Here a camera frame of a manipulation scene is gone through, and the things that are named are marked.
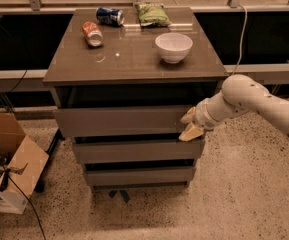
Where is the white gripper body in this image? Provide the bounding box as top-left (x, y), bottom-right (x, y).
top-left (193, 98), bottom-right (219, 131)

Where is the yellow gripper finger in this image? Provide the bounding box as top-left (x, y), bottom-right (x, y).
top-left (179, 123), bottom-right (204, 142)
top-left (180, 107), bottom-right (195, 124)

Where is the grey top drawer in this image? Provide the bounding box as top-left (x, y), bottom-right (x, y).
top-left (54, 105), bottom-right (189, 137)

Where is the grey drawer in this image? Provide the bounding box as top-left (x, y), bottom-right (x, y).
top-left (72, 139), bottom-right (205, 164)
top-left (84, 166), bottom-right (196, 186)
top-left (54, 105), bottom-right (189, 137)

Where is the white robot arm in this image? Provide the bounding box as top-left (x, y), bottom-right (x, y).
top-left (181, 75), bottom-right (289, 240)

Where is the grey bottom drawer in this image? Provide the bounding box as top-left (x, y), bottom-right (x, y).
top-left (84, 166), bottom-right (196, 186)

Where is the grey drawer cabinet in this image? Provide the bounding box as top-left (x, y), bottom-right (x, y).
top-left (44, 8), bottom-right (227, 189)

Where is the grey middle drawer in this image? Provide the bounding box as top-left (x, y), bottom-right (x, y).
top-left (72, 139), bottom-right (205, 164)

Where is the white ceramic bowl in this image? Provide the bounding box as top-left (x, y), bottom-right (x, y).
top-left (155, 32), bottom-right (193, 64)

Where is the green chip bag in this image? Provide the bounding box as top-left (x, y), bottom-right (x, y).
top-left (135, 3), bottom-right (171, 27)

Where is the orange soda can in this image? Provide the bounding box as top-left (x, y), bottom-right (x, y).
top-left (82, 22), bottom-right (103, 47)

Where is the blue soda can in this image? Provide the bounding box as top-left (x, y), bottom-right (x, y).
top-left (96, 7), bottom-right (124, 26)

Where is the brown cardboard box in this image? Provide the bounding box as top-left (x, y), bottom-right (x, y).
top-left (0, 113), bottom-right (49, 214)

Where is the white hanging cable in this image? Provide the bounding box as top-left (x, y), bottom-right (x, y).
top-left (231, 4), bottom-right (248, 77)

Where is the black cable at left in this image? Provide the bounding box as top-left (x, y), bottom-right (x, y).
top-left (0, 69), bottom-right (29, 113)

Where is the black cable over box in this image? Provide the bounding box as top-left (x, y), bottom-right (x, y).
top-left (0, 122), bottom-right (47, 240)

